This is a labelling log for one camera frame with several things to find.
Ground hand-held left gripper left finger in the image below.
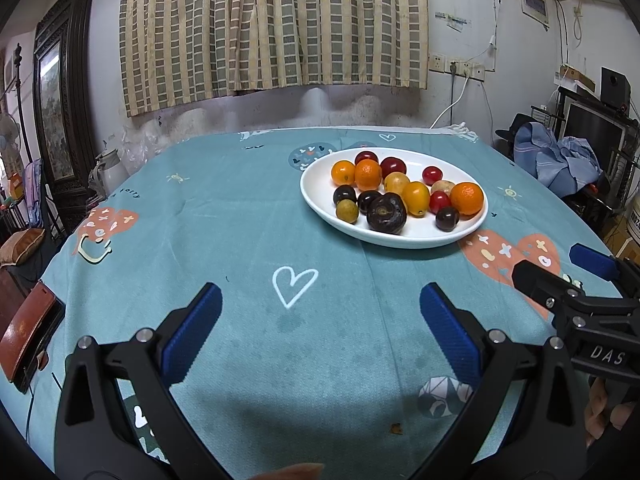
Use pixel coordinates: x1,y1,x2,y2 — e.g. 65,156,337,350
53,282,224,480

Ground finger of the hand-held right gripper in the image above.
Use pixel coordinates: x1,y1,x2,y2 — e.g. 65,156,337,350
510,258,582,312
569,243,622,282

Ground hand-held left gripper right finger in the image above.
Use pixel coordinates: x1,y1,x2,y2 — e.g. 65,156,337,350
418,282,589,480

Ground large orange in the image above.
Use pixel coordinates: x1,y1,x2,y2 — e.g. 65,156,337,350
354,158,384,191
449,182,486,217

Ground large dark purple fruit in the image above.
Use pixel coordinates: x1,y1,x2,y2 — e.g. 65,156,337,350
366,193,407,235

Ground yellow-orange oval fruit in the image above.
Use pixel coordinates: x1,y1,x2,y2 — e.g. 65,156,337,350
402,181,431,218

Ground white oval plate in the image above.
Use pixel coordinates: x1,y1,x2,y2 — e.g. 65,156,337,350
299,147,489,250

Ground small smooth orange tangerine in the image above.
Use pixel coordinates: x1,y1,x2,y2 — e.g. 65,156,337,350
331,159,357,186

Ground person's right hand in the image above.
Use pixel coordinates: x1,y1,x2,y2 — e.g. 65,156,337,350
584,379,637,450

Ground person's left hand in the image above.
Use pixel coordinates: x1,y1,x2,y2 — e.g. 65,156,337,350
249,462,326,480

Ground blue cloth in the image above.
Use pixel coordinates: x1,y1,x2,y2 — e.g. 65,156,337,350
514,122,604,197

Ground black monitor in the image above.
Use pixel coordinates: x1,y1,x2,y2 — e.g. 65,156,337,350
564,101,627,173

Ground black hat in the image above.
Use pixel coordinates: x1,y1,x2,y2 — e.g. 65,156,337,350
494,113,537,142

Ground round yellow fruit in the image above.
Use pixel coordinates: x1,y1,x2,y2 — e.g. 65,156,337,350
383,171,411,199

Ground black speaker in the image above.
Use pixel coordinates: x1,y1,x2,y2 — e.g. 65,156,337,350
599,67,632,109

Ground white kettle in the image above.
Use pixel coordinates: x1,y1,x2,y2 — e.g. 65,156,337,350
90,148,132,198

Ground cardboard box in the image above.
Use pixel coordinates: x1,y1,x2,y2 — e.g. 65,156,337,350
556,63,597,93

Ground brown cushion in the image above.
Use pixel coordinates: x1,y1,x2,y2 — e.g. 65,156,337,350
0,227,47,267

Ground checked beige curtain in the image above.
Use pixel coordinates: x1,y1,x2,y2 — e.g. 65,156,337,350
119,0,431,119

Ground white power cable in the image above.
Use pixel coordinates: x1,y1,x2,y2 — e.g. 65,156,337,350
429,35,497,133

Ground white wall outlets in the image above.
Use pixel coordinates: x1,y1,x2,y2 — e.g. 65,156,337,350
428,52,487,82

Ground framed wall paper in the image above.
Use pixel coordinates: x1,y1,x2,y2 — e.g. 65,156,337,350
519,0,552,28

